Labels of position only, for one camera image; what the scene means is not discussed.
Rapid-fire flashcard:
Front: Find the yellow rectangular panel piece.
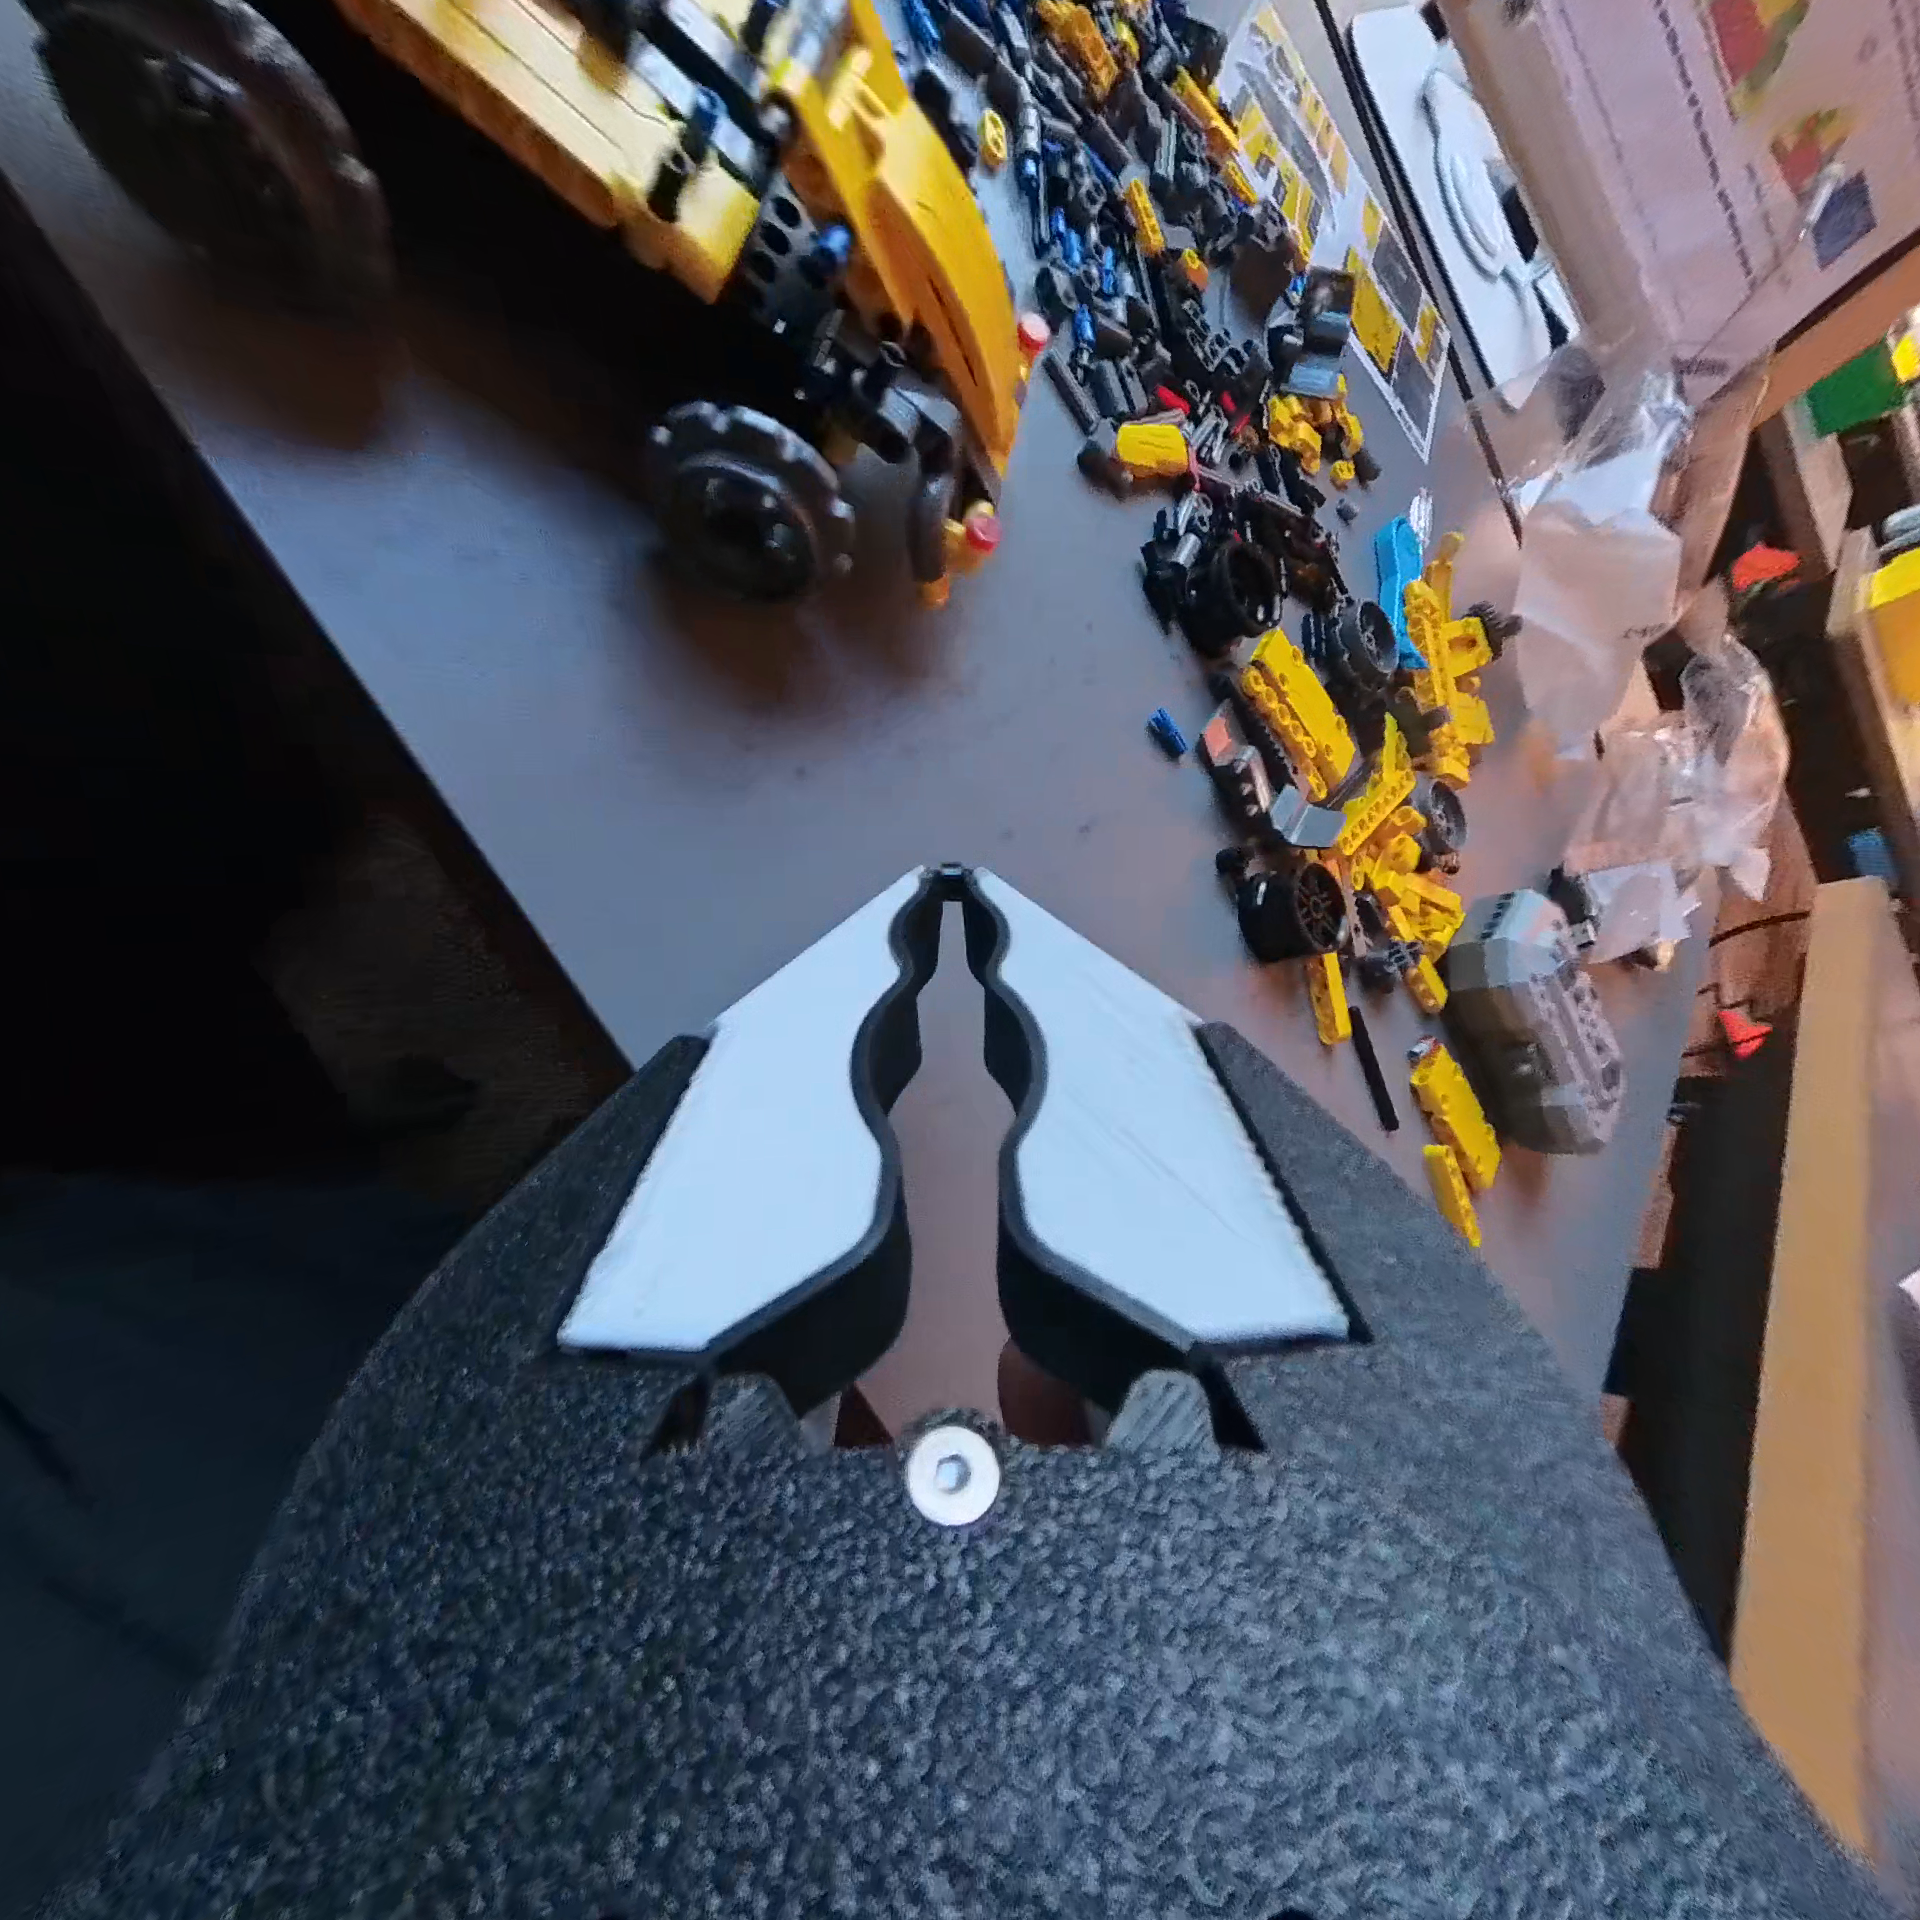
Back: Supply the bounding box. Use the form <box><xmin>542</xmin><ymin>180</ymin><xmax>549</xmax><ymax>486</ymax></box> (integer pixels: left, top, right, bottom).
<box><xmin>1235</xmin><ymin>628</ymin><xmax>1363</xmax><ymax>795</ymax></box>

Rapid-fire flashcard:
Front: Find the heap of yellow brick beams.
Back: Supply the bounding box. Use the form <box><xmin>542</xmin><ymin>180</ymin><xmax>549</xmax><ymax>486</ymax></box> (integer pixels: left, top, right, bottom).
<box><xmin>1199</xmin><ymin>526</ymin><xmax>1516</xmax><ymax>1250</ymax></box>

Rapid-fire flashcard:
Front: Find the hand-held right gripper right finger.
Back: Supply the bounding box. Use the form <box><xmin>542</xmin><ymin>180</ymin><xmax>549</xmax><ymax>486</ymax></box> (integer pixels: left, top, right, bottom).
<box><xmin>957</xmin><ymin>869</ymin><xmax>1350</xmax><ymax>1362</ymax></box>

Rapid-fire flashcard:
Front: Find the pile of small brick parts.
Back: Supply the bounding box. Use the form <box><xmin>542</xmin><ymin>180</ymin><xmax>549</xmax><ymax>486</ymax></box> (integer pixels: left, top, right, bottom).
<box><xmin>885</xmin><ymin>0</ymin><xmax>1393</xmax><ymax>513</ymax></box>

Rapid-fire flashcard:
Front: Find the printed paper sheet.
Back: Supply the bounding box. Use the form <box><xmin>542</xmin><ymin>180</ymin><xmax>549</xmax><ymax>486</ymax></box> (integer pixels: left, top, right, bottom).
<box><xmin>1437</xmin><ymin>0</ymin><xmax>1920</xmax><ymax>393</ymax></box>

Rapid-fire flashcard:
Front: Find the blue brick separator tool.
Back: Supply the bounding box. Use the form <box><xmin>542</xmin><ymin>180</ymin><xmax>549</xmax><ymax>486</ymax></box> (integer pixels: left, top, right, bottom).
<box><xmin>1376</xmin><ymin>513</ymin><xmax>1437</xmax><ymax>679</ymax></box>

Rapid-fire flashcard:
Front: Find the silver monitor stand base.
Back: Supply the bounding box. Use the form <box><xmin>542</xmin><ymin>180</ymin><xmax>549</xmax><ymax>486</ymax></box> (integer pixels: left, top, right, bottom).
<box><xmin>1336</xmin><ymin>0</ymin><xmax>1578</xmax><ymax>393</ymax></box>

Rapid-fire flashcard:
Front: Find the grey desk with wooden edge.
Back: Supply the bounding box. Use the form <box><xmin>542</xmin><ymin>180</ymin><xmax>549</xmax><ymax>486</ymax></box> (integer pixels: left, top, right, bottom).
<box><xmin>1732</xmin><ymin>874</ymin><xmax>1920</xmax><ymax>1865</ymax></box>

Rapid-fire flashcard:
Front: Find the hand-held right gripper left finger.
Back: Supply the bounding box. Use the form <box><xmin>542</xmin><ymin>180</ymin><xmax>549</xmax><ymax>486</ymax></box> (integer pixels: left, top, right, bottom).
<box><xmin>549</xmin><ymin>861</ymin><xmax>953</xmax><ymax>1362</ymax></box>

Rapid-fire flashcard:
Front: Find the yellow toy brick car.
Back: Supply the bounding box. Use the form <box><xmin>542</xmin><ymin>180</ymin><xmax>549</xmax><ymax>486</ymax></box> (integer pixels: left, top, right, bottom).
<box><xmin>27</xmin><ymin>0</ymin><xmax>1046</xmax><ymax>610</ymax></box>

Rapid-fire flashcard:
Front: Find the black spoked toy wheel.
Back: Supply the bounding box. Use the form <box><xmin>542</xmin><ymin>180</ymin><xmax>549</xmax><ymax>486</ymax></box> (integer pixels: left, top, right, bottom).
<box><xmin>1235</xmin><ymin>856</ymin><xmax>1363</xmax><ymax>964</ymax></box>

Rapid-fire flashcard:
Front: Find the yellow and black sticker sheet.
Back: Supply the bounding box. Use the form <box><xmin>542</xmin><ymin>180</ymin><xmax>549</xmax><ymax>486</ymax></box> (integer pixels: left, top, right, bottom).
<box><xmin>1212</xmin><ymin>10</ymin><xmax>1449</xmax><ymax>459</ymax></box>

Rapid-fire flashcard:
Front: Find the clear plastic bag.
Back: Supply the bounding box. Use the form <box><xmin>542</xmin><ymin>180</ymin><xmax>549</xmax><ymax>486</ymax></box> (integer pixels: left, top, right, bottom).
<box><xmin>1462</xmin><ymin>351</ymin><xmax>1700</xmax><ymax>753</ymax></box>
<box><xmin>1553</xmin><ymin>633</ymin><xmax>1793</xmax><ymax>961</ymax></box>

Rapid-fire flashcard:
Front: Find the grey battery box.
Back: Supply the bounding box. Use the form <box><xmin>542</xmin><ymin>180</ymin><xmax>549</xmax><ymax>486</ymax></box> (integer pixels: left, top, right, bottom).
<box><xmin>1442</xmin><ymin>892</ymin><xmax>1632</xmax><ymax>1163</ymax></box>

